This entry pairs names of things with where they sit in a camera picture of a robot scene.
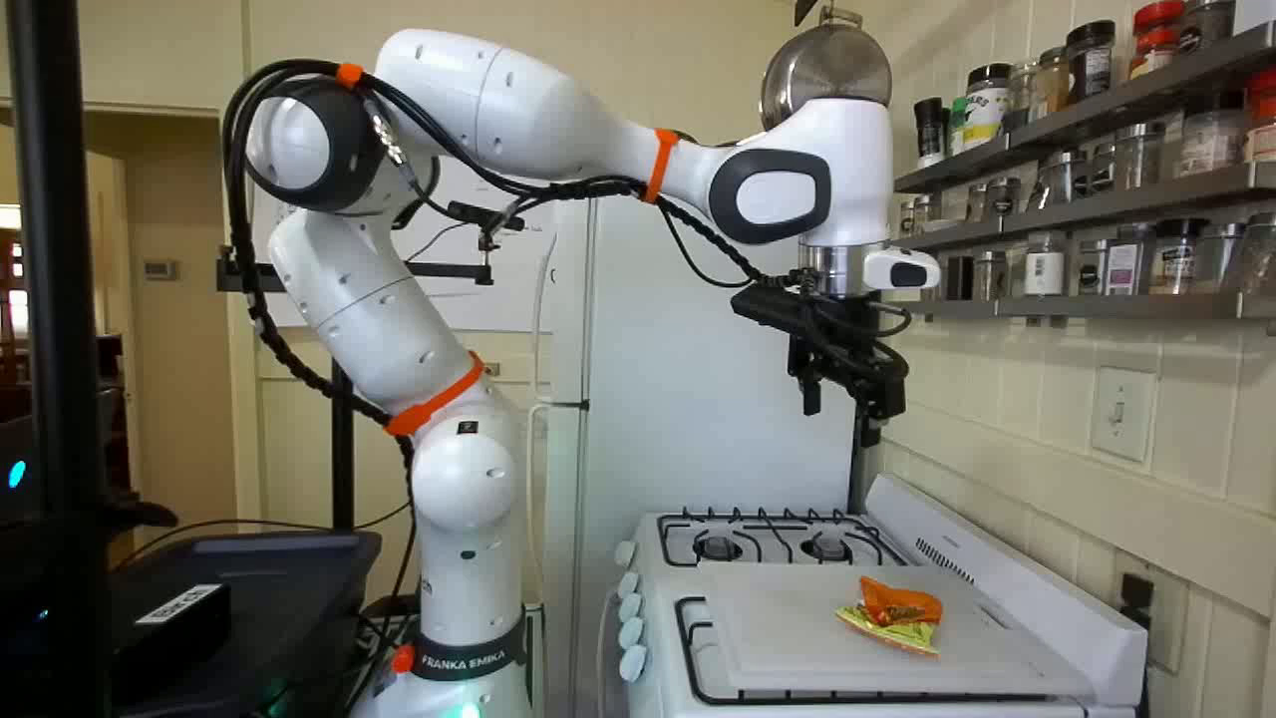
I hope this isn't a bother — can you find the white refrigerator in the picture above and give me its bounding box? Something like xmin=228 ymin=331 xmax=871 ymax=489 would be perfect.
xmin=532 ymin=201 xmax=855 ymax=718

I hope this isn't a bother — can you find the hanging steel pot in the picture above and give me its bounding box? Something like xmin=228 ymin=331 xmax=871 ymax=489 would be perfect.
xmin=758 ymin=9 xmax=892 ymax=126

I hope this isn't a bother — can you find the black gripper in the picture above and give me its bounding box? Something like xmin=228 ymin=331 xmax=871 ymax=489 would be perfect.
xmin=730 ymin=282 xmax=911 ymax=513

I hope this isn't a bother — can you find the white gas stove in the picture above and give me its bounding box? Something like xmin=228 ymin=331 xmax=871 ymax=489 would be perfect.
xmin=588 ymin=480 xmax=1149 ymax=718

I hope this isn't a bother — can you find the black wall outlet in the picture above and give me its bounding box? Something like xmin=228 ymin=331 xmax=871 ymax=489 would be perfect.
xmin=1122 ymin=573 xmax=1154 ymax=630

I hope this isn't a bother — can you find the metal spice rack shelf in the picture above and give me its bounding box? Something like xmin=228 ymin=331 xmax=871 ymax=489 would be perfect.
xmin=898 ymin=24 xmax=1276 ymax=325

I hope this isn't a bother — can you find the yellow orange snack packet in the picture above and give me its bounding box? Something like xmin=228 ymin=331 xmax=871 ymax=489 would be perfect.
xmin=839 ymin=573 xmax=947 ymax=658

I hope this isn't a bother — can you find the large white-label spice jar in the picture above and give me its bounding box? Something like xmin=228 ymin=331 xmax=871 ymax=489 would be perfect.
xmin=952 ymin=64 xmax=1015 ymax=152

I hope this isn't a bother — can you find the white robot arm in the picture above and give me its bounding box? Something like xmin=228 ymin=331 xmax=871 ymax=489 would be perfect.
xmin=224 ymin=20 xmax=942 ymax=718

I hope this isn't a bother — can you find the black vertical pole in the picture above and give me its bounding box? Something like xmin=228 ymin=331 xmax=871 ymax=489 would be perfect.
xmin=5 ymin=0 xmax=112 ymax=718

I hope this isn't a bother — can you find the white cutting board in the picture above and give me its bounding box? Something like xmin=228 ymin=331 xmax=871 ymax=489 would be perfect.
xmin=692 ymin=561 xmax=1088 ymax=697

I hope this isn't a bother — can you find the white wall outlet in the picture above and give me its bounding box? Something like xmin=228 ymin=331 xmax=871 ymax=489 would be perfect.
xmin=1088 ymin=368 xmax=1154 ymax=462

